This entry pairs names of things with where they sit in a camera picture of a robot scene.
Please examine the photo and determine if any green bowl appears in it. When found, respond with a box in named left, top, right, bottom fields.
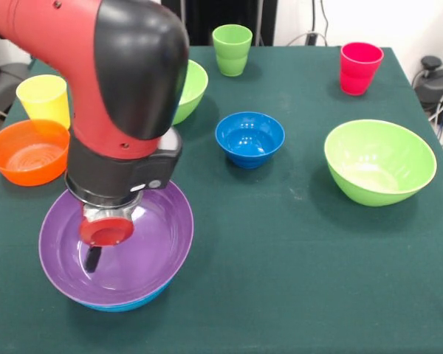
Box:
left=323, top=119, right=438, bottom=207
left=171, top=60, right=209, bottom=126

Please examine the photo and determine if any green cup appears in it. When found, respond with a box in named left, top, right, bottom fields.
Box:
left=211, top=24, right=253, bottom=77

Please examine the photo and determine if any yellow cup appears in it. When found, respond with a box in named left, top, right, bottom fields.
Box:
left=16, top=74, right=72, bottom=131

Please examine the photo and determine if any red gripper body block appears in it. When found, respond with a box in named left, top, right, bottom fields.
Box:
left=78, top=216, right=135, bottom=247

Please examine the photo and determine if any black panel with poles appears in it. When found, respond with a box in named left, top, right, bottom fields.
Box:
left=176, top=0, right=278, bottom=46

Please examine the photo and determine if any purple bowl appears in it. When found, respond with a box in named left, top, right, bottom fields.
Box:
left=38, top=180, right=195, bottom=306

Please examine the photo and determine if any large light blue bowl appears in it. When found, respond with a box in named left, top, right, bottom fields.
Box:
left=75, top=276, right=174, bottom=313

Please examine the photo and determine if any dark green table cloth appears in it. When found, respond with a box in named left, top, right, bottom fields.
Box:
left=0, top=44, right=443, bottom=354

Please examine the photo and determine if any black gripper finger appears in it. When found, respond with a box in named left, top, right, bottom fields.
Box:
left=85, top=245, right=103, bottom=274

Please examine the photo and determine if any small dark blue bowl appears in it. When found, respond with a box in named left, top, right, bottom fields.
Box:
left=215, top=111, right=286, bottom=170

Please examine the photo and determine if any orange bowl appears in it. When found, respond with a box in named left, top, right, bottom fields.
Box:
left=0, top=119, right=71, bottom=187

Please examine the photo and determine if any red cup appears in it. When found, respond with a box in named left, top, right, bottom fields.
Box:
left=340, top=41, right=385, bottom=97

